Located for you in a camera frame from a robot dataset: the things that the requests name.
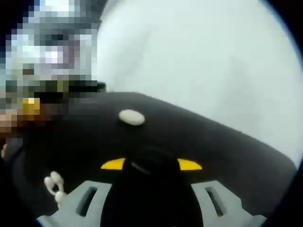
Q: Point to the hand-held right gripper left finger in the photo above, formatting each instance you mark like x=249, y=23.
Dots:
x=71, y=205

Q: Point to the white oval earphone charging case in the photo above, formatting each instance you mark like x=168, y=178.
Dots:
x=131, y=117

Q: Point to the white clip earphone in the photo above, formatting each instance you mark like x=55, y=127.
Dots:
x=60, y=197
x=53, y=179

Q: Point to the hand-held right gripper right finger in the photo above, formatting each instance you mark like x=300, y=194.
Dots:
x=232, y=208

